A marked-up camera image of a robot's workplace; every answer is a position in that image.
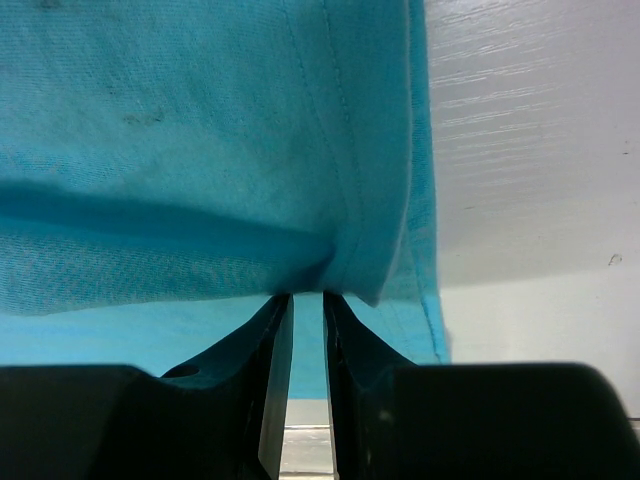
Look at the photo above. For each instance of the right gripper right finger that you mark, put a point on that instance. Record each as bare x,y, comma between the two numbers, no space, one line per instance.
393,419

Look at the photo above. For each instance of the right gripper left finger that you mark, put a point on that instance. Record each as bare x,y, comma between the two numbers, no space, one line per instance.
219,415

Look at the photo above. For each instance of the turquoise t shirt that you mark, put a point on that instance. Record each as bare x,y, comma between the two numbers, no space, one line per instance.
167,165

